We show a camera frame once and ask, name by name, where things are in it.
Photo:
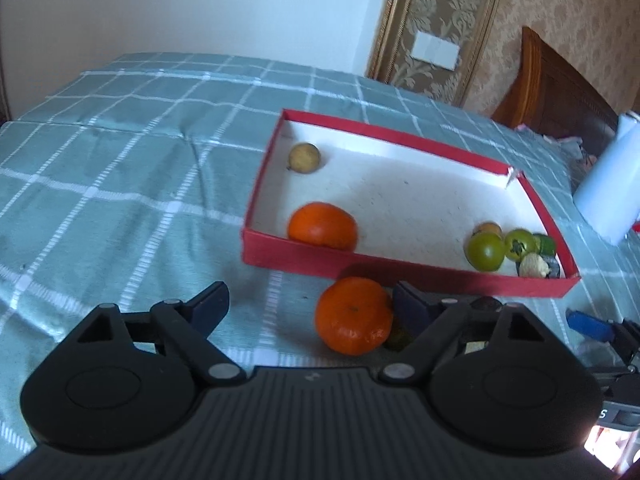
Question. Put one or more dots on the green checked bedsheet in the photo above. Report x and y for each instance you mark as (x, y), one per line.
(125, 170)

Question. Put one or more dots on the small orange fruit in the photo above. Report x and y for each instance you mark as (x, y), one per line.
(487, 229)

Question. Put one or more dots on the large green tangerine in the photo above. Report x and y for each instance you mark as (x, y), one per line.
(485, 252)

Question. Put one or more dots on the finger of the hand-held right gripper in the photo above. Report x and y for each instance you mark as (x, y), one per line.
(590, 325)

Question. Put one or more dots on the wooden headboard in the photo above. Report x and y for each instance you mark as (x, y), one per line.
(555, 90)

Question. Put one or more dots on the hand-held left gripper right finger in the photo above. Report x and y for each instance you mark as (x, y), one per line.
(412, 310)

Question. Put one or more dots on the white crumpled piece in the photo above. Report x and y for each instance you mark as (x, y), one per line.
(532, 266)

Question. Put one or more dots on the red cardboard box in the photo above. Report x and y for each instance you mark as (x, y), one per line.
(400, 200)

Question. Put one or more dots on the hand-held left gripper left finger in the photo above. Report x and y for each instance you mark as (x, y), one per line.
(210, 307)

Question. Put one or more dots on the small dark green fruit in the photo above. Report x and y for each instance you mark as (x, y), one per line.
(397, 340)
(546, 244)

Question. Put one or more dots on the green tangerine with stem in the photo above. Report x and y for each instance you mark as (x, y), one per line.
(520, 245)

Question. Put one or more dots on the pale yellow round fruit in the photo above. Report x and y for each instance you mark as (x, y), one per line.
(304, 158)

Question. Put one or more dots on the white wall switch panel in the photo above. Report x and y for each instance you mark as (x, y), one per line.
(434, 50)

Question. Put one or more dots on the orange tangerine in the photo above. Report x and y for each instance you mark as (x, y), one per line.
(322, 227)
(352, 317)

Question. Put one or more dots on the pink cloth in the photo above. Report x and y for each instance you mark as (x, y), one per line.
(570, 147)

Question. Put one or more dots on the gold ornate wall frame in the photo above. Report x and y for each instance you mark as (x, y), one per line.
(450, 15)

